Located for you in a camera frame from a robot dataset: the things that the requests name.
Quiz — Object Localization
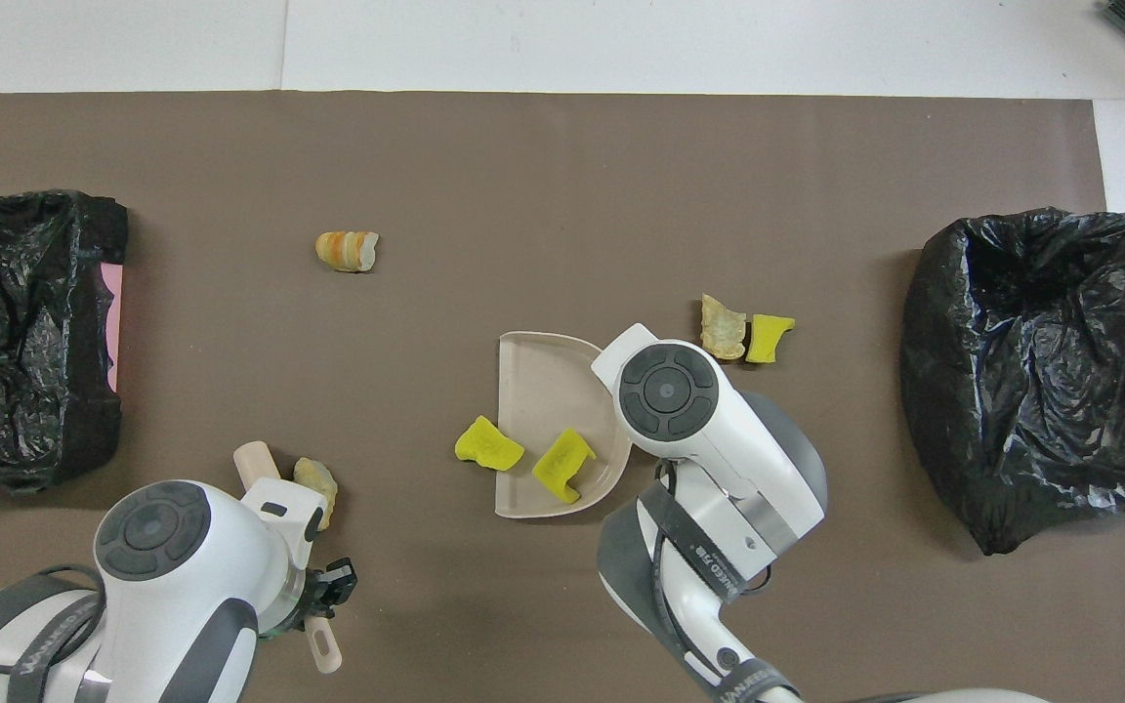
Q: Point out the yellow green-backed sponge piece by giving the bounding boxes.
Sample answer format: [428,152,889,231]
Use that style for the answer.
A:
[532,427,598,506]

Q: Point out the pink plastic bin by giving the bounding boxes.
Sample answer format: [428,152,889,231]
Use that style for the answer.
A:
[99,262,124,393]

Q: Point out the beige hand brush black bristles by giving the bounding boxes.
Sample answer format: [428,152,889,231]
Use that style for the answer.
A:
[233,441,344,676]

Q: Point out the orange white striped sponge piece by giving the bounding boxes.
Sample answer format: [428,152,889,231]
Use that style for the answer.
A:
[314,229,380,274]

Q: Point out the large pale sponge chunk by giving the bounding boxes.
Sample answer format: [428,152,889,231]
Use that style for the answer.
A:
[292,457,339,531]

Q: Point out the beige plastic dustpan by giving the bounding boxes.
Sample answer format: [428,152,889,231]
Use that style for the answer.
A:
[494,331,634,518]

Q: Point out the pale ridged sponge piece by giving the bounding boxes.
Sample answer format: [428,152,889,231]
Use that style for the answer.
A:
[699,293,749,362]

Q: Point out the brown paper table mat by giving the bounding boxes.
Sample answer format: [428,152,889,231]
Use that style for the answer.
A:
[0,91,1125,703]

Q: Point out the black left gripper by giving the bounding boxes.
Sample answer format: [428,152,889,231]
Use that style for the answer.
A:
[304,557,358,622]

